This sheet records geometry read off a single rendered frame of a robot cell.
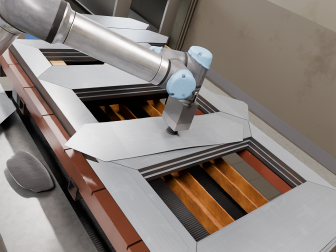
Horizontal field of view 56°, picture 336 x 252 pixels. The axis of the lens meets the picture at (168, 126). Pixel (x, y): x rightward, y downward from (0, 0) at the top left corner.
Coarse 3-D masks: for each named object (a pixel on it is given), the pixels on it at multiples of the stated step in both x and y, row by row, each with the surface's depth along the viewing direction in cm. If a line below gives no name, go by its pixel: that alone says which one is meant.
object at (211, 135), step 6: (192, 120) 121; (198, 120) 122; (204, 120) 124; (198, 126) 118; (204, 126) 120; (210, 126) 122; (204, 132) 116; (210, 132) 118; (216, 132) 119; (210, 138) 114; (216, 138) 115; (222, 138) 117
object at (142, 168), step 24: (48, 96) 108; (96, 96) 121; (120, 96) 129; (240, 120) 134; (216, 144) 112; (240, 144) 122; (120, 168) 87; (144, 168) 91; (168, 168) 98; (288, 168) 115; (168, 216) 78; (192, 240) 74
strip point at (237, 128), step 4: (220, 116) 131; (224, 120) 129; (228, 120) 130; (228, 124) 127; (232, 124) 128; (236, 124) 130; (240, 124) 131; (232, 128) 126; (236, 128) 127; (240, 128) 128; (236, 132) 124; (240, 132) 125; (240, 136) 122
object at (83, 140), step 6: (84, 126) 98; (78, 132) 95; (84, 132) 95; (72, 138) 91; (78, 138) 92; (84, 138) 93; (90, 138) 94; (78, 144) 90; (84, 144) 91; (90, 144) 92; (78, 150) 88; (84, 150) 89; (90, 150) 90; (96, 150) 90; (96, 156) 88; (102, 156) 89
